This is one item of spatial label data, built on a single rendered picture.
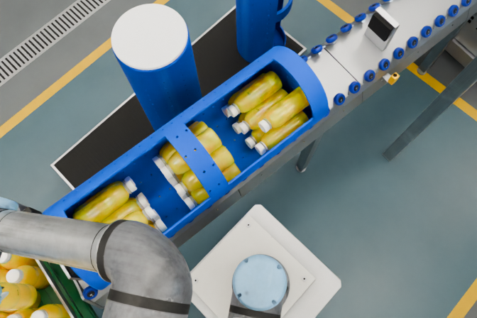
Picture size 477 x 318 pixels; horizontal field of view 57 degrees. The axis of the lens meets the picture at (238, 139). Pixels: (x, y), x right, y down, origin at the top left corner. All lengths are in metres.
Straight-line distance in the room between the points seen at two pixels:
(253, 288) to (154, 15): 1.08
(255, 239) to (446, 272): 1.56
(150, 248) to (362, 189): 2.00
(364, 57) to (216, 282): 1.01
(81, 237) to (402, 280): 2.02
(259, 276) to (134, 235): 0.41
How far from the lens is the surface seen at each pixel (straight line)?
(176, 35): 1.64
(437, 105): 2.01
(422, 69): 2.89
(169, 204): 1.48
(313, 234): 2.44
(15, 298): 1.31
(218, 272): 1.23
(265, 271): 0.99
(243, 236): 1.23
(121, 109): 2.54
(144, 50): 1.63
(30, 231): 0.81
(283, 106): 1.38
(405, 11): 1.93
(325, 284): 1.26
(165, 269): 0.62
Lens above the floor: 2.39
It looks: 70 degrees down
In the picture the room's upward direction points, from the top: 2 degrees counter-clockwise
